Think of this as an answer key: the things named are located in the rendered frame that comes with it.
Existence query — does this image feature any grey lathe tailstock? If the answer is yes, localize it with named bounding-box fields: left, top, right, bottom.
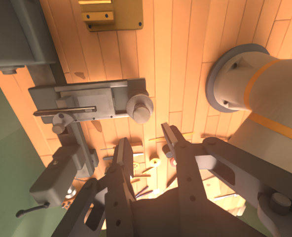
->
left=29, top=145, right=85, bottom=208

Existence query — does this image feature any dark parting-tool holder bar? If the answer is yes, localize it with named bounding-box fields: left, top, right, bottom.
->
left=33, top=106, right=98, bottom=117

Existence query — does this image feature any grey feed knob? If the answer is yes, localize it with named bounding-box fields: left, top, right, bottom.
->
left=133, top=103, right=151, bottom=125

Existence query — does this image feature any grey dial collar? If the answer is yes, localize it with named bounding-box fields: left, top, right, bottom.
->
left=125, top=93, right=154, bottom=122

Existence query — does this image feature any silver round foot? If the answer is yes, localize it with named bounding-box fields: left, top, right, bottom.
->
left=65, top=187, right=78, bottom=199

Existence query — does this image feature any grey lathe slide rest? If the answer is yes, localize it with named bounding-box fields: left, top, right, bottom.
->
left=28, top=78, right=149, bottom=135

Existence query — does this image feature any grey clamp lever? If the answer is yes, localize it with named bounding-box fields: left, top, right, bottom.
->
left=51, top=112, right=76, bottom=134

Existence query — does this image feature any grey lathe body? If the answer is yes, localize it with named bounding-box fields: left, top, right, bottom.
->
left=0, top=0, right=100, bottom=179

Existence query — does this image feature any dark tailstock lever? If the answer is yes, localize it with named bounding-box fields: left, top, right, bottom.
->
left=15, top=201, right=50, bottom=218

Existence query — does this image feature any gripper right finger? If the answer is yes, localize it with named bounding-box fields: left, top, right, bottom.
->
left=160, top=122, right=292, bottom=210

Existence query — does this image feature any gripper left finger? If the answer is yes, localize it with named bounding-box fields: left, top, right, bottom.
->
left=51, top=137, right=137, bottom=237

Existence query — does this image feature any silver rod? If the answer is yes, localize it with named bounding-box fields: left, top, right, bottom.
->
left=213, top=193, right=238, bottom=201

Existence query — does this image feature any grey round base plate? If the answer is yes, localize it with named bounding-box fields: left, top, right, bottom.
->
left=205, top=43, right=270, bottom=114

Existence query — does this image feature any yellow ring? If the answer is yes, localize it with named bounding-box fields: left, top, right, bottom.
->
left=149, top=156, right=162, bottom=169

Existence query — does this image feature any yellow tool holder rack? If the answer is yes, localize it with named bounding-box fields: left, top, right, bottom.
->
left=78, top=0, right=145, bottom=32

